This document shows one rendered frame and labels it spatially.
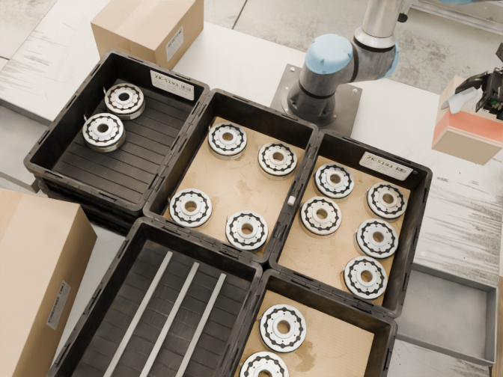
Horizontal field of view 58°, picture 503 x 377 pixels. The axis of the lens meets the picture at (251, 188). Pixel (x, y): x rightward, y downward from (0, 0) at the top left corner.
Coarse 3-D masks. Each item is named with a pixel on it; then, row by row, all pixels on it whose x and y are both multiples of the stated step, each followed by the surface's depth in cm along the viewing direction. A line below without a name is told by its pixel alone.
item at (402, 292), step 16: (352, 144) 115; (368, 144) 114; (400, 160) 113; (304, 176) 108; (432, 176) 112; (288, 224) 102; (416, 224) 105; (416, 240) 103; (272, 256) 98; (288, 272) 97; (320, 288) 96; (336, 288) 96; (400, 288) 98; (368, 304) 95; (400, 304) 96
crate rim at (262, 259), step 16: (208, 96) 117; (240, 96) 118; (272, 112) 116; (192, 128) 112; (176, 160) 107; (304, 160) 110; (288, 192) 106; (144, 208) 101; (288, 208) 104; (208, 240) 99; (272, 240) 100; (256, 256) 98
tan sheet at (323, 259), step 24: (312, 192) 118; (360, 192) 119; (408, 192) 121; (360, 216) 116; (288, 240) 111; (312, 240) 112; (336, 240) 112; (288, 264) 108; (312, 264) 109; (336, 264) 110; (384, 264) 111
